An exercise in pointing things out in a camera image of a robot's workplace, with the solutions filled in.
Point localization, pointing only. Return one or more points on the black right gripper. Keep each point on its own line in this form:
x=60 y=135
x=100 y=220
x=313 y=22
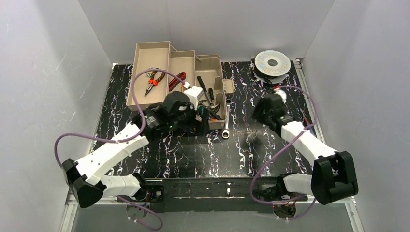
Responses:
x=260 y=113

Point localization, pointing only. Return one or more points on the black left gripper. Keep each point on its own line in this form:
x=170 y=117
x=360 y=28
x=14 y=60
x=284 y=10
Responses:
x=198 y=121

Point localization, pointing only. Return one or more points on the green stubby screwdriver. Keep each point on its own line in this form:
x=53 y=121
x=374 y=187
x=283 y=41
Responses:
x=203 y=112

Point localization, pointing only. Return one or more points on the red black utility knife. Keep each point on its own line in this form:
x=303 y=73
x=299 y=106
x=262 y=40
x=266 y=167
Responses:
x=174 y=82

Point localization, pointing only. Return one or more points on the small black hammer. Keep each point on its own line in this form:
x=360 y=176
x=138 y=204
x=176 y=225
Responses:
x=212 y=116

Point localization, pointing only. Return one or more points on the black handled claw hammer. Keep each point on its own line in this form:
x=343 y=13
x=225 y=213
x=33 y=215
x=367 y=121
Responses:
x=208 y=98

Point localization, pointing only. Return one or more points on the orange black needle nose pliers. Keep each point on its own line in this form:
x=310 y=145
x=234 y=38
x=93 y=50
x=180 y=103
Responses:
x=154 y=81

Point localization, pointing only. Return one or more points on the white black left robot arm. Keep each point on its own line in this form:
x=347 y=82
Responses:
x=87 y=176

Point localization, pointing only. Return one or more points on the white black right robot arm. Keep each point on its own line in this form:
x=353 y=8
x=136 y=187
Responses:
x=333 y=175

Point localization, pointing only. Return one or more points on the blue red pen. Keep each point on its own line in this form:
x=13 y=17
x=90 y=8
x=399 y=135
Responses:
x=308 y=123

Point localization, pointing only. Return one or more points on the white filament spool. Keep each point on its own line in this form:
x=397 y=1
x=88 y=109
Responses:
x=271 y=66

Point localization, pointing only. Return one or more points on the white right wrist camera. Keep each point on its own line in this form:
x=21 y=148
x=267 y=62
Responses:
x=277 y=90

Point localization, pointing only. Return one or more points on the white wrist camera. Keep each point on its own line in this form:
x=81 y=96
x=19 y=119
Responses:
x=194 y=94
x=277 y=90

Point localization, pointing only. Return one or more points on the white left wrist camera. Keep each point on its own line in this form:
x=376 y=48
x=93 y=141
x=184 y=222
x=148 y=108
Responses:
x=194 y=94

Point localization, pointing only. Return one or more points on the silver ratchet ring wrench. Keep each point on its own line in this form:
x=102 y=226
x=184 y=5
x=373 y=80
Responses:
x=225 y=133

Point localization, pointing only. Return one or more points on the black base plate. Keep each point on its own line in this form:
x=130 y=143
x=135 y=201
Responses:
x=199 y=195

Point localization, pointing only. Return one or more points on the aluminium front rail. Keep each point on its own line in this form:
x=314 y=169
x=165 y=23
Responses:
x=116 y=214

